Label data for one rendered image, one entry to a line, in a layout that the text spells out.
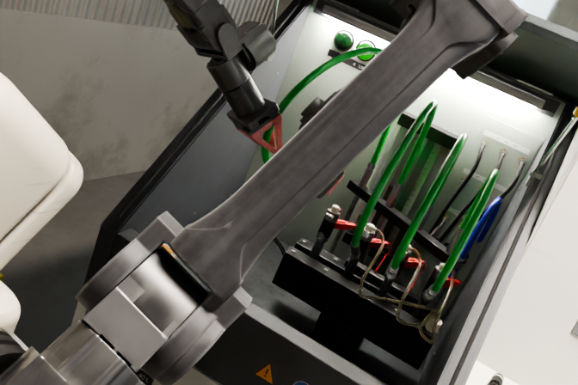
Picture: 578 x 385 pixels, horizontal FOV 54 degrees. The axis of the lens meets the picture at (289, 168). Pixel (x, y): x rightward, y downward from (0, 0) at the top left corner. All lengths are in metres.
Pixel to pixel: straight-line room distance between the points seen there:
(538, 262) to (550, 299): 0.07
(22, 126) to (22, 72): 2.34
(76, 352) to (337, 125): 0.25
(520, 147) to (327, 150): 0.96
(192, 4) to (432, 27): 0.50
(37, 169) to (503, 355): 0.93
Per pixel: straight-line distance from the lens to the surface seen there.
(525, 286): 1.16
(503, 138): 1.37
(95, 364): 0.43
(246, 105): 0.98
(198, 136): 1.20
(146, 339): 0.44
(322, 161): 0.44
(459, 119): 1.38
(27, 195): 0.48
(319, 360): 1.01
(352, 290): 1.17
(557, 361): 1.20
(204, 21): 0.91
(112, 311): 0.44
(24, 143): 0.45
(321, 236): 1.17
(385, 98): 0.45
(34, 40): 2.76
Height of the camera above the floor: 1.53
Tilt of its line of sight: 20 degrees down
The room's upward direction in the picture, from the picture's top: 22 degrees clockwise
